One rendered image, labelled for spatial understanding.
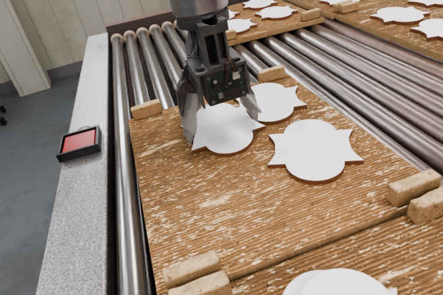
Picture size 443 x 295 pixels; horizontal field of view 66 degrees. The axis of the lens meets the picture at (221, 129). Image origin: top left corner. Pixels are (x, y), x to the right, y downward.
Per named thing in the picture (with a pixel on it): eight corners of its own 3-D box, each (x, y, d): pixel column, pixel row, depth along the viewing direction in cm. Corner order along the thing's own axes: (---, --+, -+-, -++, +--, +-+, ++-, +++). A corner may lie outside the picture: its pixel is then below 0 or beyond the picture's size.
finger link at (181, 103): (172, 114, 53) (186, 60, 49) (170, 110, 54) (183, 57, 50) (200, 118, 55) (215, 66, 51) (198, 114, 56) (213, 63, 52)
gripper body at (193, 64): (202, 114, 47) (182, 28, 41) (188, 89, 54) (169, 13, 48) (253, 97, 49) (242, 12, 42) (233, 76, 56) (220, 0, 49)
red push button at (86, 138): (64, 159, 63) (61, 153, 62) (67, 143, 68) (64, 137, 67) (97, 150, 64) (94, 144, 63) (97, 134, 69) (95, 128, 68)
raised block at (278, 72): (260, 85, 71) (259, 73, 70) (257, 81, 73) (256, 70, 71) (287, 77, 72) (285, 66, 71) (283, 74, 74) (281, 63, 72)
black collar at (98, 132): (59, 163, 62) (55, 155, 62) (64, 141, 69) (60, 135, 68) (101, 151, 64) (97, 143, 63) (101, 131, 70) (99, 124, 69)
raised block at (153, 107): (134, 122, 67) (130, 109, 65) (133, 118, 68) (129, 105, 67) (163, 113, 68) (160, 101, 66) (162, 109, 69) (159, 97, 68)
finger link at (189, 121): (180, 157, 52) (195, 103, 48) (172, 137, 57) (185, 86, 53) (199, 159, 53) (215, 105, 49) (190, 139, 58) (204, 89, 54)
